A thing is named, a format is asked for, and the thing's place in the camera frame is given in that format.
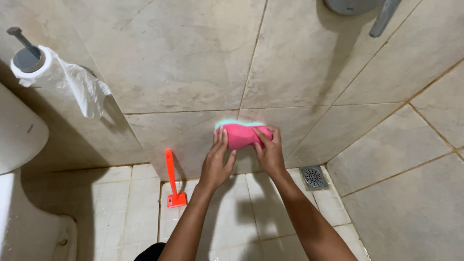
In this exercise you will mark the person's right hand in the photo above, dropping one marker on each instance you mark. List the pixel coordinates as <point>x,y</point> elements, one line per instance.
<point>271,156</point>

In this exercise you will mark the person's left hand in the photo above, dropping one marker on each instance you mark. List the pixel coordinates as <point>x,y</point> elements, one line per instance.
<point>214,167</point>

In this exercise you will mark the pink and teal sponge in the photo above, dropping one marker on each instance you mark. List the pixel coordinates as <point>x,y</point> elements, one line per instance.
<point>240,135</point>

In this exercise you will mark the orange scraper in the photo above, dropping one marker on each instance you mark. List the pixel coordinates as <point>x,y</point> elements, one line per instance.
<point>174,183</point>

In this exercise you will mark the metal floor drain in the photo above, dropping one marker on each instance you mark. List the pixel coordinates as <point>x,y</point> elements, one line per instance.
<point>314,177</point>

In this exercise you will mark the person's black clothing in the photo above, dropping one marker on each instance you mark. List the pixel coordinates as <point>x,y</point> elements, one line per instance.
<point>149,252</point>

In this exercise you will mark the white toilet paper roll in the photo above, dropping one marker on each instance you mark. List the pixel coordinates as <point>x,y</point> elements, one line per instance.
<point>61,81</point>

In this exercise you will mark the grey toilet paper holder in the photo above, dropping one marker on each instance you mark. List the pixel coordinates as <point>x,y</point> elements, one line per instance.
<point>25,50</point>

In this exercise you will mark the grey wall fixture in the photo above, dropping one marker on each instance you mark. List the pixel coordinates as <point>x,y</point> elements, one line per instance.
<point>366,11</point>

